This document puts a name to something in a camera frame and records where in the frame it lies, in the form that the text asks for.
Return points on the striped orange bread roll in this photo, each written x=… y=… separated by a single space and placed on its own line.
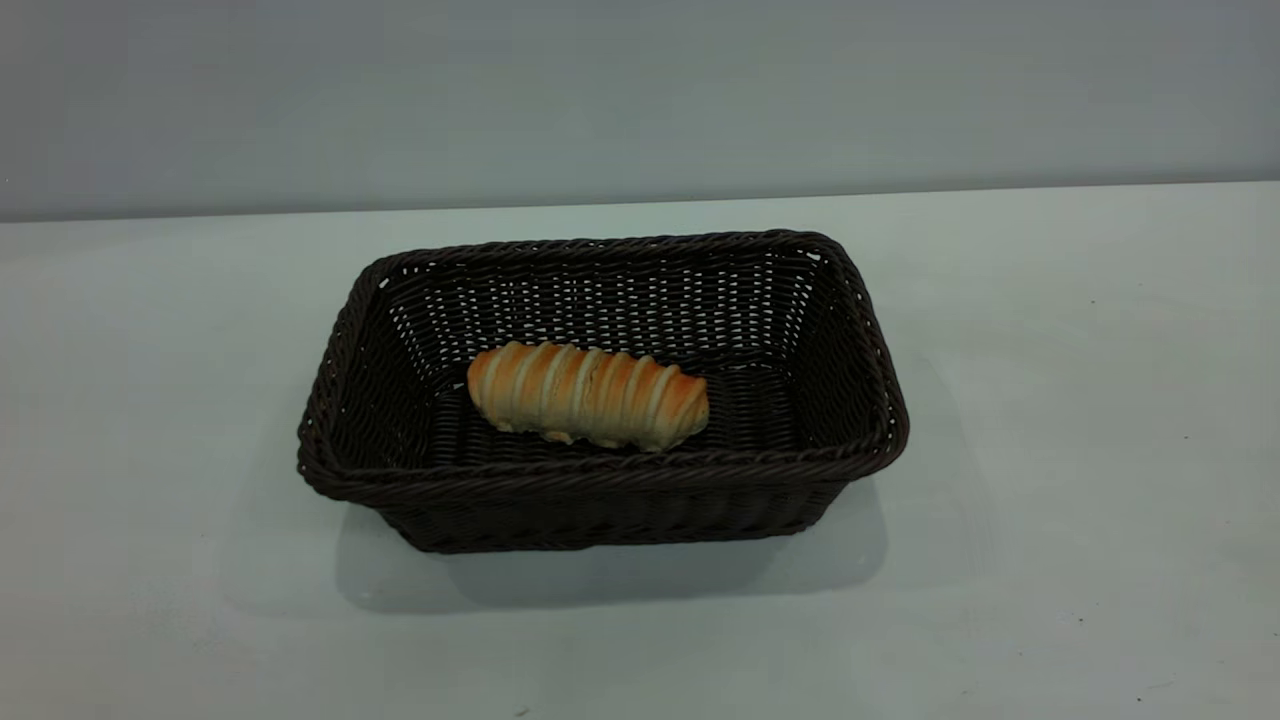
x=590 y=395

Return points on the dark brown wicker basket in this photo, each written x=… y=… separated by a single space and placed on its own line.
x=620 y=500

